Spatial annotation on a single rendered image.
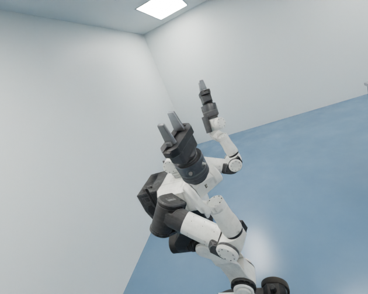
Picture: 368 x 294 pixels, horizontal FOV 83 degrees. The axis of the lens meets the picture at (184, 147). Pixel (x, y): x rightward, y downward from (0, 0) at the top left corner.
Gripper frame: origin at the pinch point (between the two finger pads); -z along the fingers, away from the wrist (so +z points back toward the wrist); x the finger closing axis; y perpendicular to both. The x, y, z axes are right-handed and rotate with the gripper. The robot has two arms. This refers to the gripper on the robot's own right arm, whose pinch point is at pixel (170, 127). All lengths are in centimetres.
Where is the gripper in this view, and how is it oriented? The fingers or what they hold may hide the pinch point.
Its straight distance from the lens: 54.4
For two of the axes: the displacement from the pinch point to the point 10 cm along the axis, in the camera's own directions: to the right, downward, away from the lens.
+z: 4.0, 7.4, 5.5
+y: 8.2, -0.1, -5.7
